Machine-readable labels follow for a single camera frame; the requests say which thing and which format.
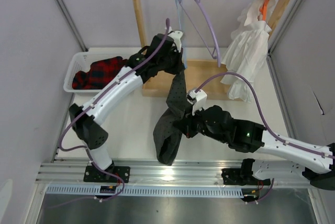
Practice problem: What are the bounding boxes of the white slotted cable duct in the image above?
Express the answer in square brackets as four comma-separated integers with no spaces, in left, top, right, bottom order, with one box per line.
[46,184,243,198]

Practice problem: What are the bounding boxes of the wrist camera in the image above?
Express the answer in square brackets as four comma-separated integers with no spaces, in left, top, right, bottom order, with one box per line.
[161,26,184,53]
[187,89,207,116]

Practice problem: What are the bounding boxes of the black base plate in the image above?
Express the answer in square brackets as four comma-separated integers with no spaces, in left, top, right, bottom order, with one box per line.
[221,168,272,186]
[83,165,130,183]

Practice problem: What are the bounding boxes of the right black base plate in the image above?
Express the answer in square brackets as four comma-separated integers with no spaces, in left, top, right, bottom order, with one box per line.
[221,168,272,186]

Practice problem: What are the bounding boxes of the dark grey dotted skirt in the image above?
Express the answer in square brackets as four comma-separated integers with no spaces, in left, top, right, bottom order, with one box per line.
[153,71,188,165]

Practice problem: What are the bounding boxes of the white plastic basket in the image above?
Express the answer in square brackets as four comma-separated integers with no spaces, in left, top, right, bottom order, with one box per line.
[63,52,130,94]

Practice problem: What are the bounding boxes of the red plaid garment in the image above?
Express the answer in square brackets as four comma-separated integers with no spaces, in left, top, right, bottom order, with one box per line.
[72,56,128,90]

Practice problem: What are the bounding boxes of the light blue wire hanger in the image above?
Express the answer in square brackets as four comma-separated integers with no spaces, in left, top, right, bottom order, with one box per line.
[175,0,188,69]

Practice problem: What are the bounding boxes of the wooden clothes rack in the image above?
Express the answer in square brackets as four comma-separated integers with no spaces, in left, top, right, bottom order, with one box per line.
[132,0,290,100]

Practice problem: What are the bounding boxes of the purple plastic hanger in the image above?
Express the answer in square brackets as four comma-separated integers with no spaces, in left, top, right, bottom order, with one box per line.
[175,0,222,68]

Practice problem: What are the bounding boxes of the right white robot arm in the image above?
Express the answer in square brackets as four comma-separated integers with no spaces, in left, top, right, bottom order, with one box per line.
[173,105,334,191]

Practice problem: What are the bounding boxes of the white ruffled garment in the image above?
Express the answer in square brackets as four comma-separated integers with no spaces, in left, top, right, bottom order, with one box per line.
[219,0,277,104]

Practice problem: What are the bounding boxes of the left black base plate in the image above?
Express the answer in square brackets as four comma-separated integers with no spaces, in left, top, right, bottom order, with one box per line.
[83,165,130,183]

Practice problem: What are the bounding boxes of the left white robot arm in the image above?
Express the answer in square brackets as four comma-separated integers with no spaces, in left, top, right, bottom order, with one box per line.
[69,30,183,182]

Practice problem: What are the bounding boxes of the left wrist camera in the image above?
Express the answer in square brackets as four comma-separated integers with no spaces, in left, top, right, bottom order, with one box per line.
[161,26,184,53]

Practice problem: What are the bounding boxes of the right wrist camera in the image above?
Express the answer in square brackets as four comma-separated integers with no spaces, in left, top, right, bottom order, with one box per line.
[187,89,207,116]

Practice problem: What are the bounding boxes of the orange plastic hanger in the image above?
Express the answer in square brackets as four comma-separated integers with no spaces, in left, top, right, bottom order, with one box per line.
[259,0,271,21]

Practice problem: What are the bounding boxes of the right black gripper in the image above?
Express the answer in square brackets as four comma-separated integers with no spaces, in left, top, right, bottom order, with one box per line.
[174,104,228,144]

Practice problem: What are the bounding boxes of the aluminium mounting rail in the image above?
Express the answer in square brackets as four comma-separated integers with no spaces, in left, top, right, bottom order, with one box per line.
[36,159,311,188]

